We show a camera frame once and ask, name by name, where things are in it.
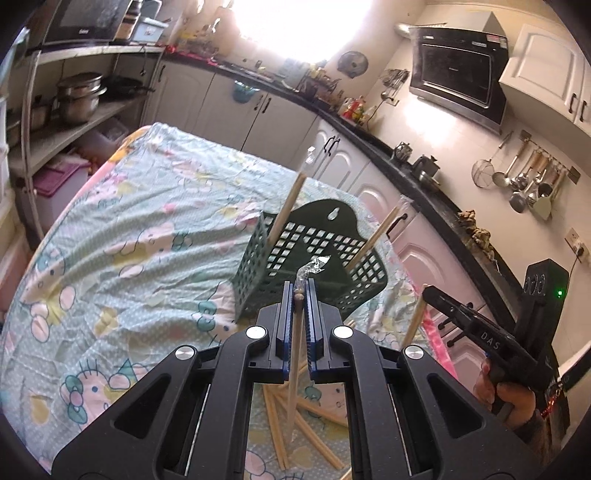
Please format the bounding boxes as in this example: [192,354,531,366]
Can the white upper cabinet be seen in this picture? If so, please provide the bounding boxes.
[499,23,591,136]

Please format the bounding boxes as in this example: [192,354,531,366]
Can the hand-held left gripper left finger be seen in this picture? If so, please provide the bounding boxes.
[52,281,294,480]

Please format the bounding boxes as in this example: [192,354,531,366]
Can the hanging metal utensils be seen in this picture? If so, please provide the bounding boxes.
[381,68,411,101]

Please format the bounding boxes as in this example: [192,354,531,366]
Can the white lower kitchen cabinets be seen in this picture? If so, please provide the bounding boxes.
[142,58,513,352]

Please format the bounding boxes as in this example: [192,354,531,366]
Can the stacked steel pots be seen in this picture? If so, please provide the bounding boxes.
[54,72,106,124]

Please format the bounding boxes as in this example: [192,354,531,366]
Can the black kitchen countertop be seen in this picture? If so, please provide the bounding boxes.
[164,52,532,315]

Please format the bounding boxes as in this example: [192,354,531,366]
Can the small blue hanging bin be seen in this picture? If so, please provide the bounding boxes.
[232,80,257,104]

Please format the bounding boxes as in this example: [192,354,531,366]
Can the cartoon cat printed cloth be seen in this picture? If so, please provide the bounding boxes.
[0,122,455,480]

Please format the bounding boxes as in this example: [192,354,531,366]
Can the black kettle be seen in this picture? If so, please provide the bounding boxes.
[410,154,440,182]

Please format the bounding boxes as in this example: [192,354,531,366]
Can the black microwave oven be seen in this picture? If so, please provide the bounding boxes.
[44,0,134,45]

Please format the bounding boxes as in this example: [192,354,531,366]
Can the person's right hand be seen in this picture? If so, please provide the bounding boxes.
[474,361,539,433]

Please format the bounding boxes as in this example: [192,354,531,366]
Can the wall socket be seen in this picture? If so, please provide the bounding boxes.
[566,227,591,260]

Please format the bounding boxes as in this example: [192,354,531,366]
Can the pink storage box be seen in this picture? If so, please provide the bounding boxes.
[15,162,89,234]

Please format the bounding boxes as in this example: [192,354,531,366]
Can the bunch of wooden chopsticks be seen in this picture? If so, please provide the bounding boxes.
[261,360,353,472]

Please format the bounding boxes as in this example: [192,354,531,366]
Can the black range hood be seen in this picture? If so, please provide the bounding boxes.
[394,11,509,136]

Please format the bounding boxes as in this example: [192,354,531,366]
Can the black wok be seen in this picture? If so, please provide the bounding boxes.
[99,76,156,101]

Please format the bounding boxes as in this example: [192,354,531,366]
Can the bright window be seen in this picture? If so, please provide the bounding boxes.
[222,0,376,63]

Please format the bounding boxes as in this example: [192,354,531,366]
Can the wooden chopstick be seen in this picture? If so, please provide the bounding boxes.
[284,255,334,444]
[267,147,320,241]
[346,196,413,274]
[401,295,428,348]

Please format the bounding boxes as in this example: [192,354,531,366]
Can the person's right forearm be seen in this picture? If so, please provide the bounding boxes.
[512,408,561,459]

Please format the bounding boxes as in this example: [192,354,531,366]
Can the wire dish rack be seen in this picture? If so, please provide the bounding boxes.
[297,69,341,101]

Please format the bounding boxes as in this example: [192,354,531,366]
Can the green plastic utensil basket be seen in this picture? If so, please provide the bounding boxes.
[233,198,389,320]

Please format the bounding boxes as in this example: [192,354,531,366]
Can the row of hanging ladles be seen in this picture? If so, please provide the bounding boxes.
[492,130,581,221]

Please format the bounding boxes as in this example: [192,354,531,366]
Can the group of condiment bottles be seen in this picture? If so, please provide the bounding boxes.
[338,95,371,123]

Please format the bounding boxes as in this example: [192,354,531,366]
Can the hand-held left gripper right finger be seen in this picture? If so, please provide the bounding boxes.
[307,277,541,480]

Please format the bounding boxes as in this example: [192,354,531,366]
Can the ginger root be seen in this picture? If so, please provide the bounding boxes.
[456,209,496,254]

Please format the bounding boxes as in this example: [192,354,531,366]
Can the wire strainer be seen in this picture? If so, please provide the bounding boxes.
[471,132,514,188]

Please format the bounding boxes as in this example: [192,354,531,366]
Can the metal kitchen shelf rack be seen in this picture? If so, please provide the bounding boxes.
[8,44,166,250]

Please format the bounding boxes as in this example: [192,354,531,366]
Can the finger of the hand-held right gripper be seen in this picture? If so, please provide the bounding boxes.
[423,285,482,331]

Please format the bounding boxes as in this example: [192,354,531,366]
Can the blue plastic box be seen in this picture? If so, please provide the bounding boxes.
[137,16,170,43]

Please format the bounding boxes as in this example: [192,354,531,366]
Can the small steel pot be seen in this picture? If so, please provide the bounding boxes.
[29,95,55,131]

